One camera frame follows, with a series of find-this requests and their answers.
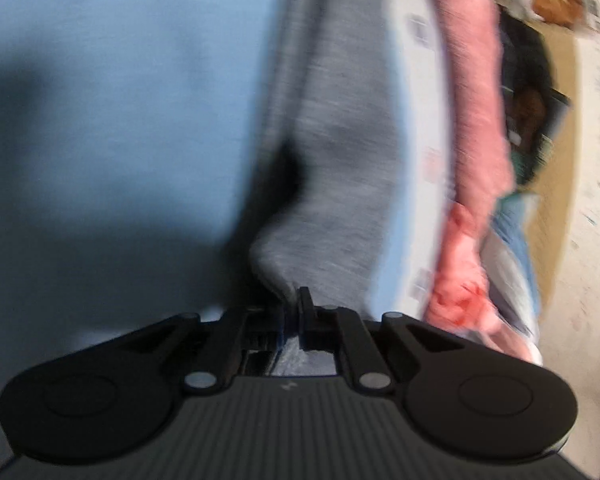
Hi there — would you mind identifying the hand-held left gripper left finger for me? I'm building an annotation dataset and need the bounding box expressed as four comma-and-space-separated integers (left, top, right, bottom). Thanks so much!
107, 305, 288, 395

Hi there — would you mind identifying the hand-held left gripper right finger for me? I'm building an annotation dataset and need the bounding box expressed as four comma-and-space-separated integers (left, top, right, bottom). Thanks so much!
297, 287, 481, 395

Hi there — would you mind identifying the grey knit garment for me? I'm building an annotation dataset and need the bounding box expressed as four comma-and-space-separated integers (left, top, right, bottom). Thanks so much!
249, 0, 407, 377

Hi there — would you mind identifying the blue and white cloth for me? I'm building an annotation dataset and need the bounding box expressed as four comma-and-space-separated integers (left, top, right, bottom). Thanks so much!
480, 194, 547, 366

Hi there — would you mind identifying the white printed sheet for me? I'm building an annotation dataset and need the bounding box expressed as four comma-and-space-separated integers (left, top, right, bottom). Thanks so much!
375, 0, 458, 321

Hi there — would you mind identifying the light blue bed sheet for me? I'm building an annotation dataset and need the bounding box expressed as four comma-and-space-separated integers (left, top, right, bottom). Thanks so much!
0, 0, 417, 461

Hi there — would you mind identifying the pink fluffy garment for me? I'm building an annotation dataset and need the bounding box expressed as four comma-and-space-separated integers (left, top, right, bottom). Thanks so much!
420, 0, 517, 343

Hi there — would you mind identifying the dark clothing pile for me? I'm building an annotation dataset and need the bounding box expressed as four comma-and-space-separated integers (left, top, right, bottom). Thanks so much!
497, 17, 572, 186

